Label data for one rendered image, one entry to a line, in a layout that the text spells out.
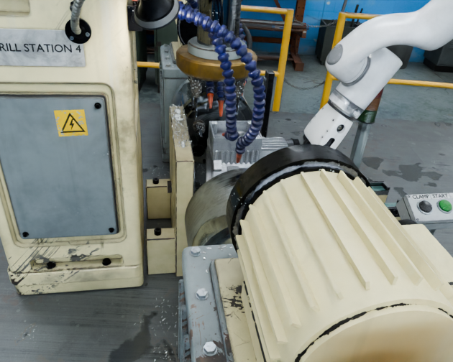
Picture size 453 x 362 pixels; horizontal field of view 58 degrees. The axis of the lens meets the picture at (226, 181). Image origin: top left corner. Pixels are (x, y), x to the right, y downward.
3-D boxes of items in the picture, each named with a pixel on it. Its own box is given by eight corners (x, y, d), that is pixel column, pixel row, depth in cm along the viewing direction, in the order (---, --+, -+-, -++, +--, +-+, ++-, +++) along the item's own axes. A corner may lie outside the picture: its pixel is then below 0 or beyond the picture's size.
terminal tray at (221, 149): (212, 165, 101) (213, 138, 97) (208, 144, 110) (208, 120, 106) (259, 164, 103) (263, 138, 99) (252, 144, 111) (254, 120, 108)
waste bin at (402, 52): (402, 62, 591) (415, 18, 559) (412, 70, 559) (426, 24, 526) (375, 60, 590) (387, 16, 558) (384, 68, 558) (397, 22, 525)
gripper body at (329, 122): (364, 123, 94) (332, 160, 98) (346, 105, 103) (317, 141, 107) (341, 108, 91) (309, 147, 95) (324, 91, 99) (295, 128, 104)
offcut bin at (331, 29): (349, 59, 586) (364, -3, 542) (358, 69, 547) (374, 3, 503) (313, 57, 585) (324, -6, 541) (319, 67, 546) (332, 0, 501)
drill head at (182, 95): (175, 181, 123) (175, 102, 109) (168, 123, 156) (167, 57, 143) (256, 178, 127) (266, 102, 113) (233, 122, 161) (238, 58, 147)
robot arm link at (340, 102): (370, 115, 94) (362, 126, 95) (354, 100, 101) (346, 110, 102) (344, 98, 90) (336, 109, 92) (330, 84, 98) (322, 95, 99)
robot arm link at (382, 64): (344, 98, 90) (370, 114, 95) (386, 45, 85) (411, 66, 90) (327, 82, 97) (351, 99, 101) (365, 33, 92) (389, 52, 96)
